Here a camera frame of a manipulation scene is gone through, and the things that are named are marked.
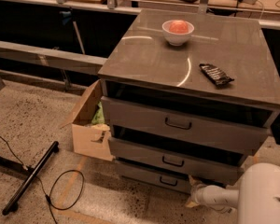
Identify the padded gripper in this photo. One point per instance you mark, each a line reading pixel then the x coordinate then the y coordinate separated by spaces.
pixel 198 194

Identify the grey drawer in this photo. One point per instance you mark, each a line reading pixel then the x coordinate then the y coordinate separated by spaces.
pixel 155 177
pixel 179 163
pixel 184 127

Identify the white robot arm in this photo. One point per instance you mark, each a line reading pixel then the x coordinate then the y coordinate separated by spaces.
pixel 257 200

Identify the grey drawer cabinet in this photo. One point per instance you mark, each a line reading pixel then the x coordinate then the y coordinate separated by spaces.
pixel 145 69

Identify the cardboard box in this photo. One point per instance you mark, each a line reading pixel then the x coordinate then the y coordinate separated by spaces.
pixel 89 139

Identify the green bag in box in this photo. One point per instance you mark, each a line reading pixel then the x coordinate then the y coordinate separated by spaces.
pixel 98 117

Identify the black snack bag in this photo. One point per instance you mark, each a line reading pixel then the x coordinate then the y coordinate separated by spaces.
pixel 217 76

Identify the white ceramic bowl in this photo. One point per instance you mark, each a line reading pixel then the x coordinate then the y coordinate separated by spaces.
pixel 176 39

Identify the red apple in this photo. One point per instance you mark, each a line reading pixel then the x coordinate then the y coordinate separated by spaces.
pixel 178 27

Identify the black stand leg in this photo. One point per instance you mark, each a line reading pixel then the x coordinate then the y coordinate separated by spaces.
pixel 12 205

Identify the grey metal rail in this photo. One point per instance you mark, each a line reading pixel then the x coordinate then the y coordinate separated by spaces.
pixel 64 60

